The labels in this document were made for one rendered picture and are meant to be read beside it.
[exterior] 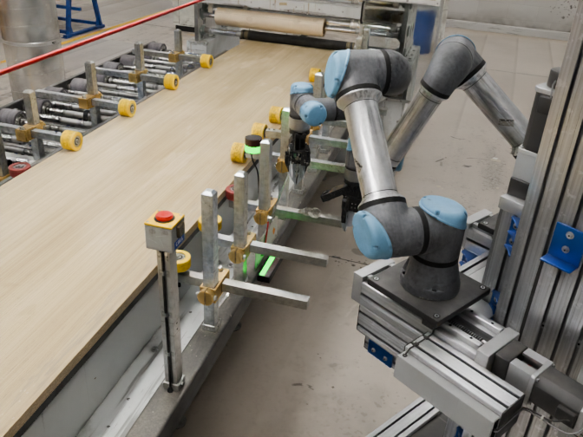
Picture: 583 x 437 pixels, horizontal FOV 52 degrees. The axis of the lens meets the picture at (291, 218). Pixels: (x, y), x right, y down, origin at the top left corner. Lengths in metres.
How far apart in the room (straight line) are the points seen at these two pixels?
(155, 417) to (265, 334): 1.40
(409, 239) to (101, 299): 0.84
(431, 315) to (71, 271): 1.02
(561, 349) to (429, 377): 0.35
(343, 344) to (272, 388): 0.45
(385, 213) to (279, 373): 1.52
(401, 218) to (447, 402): 0.42
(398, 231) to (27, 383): 0.90
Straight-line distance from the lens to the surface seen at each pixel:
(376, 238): 1.37
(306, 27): 4.37
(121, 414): 1.79
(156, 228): 1.41
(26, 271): 1.90
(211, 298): 1.79
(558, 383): 1.48
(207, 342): 1.86
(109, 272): 1.83
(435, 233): 1.43
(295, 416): 2.61
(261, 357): 2.85
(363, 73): 1.52
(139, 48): 3.48
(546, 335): 1.61
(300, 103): 1.94
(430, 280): 1.51
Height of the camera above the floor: 1.91
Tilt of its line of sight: 29 degrees down
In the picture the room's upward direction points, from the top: 3 degrees clockwise
